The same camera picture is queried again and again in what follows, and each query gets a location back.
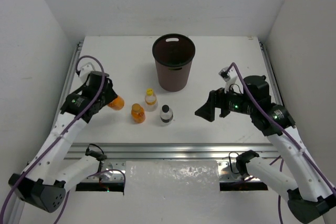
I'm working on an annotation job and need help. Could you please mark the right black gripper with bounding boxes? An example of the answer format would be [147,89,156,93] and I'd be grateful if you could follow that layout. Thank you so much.
[194,81,254,121]

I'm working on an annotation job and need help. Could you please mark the orange bottle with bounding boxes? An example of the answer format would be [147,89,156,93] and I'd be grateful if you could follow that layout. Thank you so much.
[131,103,145,123]
[107,96,124,111]

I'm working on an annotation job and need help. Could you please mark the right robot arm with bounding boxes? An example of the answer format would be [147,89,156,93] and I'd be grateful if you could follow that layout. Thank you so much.
[195,76,335,223]

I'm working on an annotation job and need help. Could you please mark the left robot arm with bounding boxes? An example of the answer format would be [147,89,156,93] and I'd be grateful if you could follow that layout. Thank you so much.
[8,71,118,213]

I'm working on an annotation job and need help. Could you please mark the dark brown plastic bin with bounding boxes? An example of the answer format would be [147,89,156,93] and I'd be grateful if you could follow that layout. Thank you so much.
[152,34,196,92]

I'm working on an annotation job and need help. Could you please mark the clear bottle black cap left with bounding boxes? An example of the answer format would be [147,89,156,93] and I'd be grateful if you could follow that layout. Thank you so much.
[160,104,174,126]

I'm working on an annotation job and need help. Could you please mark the clear bottle yellow cap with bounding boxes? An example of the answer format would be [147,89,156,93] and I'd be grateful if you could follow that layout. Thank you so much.
[144,88,158,112]

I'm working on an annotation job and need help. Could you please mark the white foam cover sheet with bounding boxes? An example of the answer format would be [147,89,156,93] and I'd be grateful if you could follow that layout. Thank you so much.
[125,161,219,199]

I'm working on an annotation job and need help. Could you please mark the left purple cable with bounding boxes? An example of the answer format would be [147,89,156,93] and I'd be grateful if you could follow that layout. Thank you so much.
[0,55,127,224]

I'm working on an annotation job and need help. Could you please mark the purple cable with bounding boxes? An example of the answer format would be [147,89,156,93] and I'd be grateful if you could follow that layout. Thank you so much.
[225,62,336,224]
[0,55,127,224]

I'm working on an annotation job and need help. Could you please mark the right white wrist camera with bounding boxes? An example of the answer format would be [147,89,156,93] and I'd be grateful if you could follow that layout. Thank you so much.
[218,67,238,92]

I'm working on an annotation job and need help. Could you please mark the aluminium table frame rail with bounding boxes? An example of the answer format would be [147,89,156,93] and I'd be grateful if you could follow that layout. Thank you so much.
[19,36,292,223]

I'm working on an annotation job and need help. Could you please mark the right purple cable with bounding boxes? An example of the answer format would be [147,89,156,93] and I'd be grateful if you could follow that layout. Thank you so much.
[225,62,336,224]

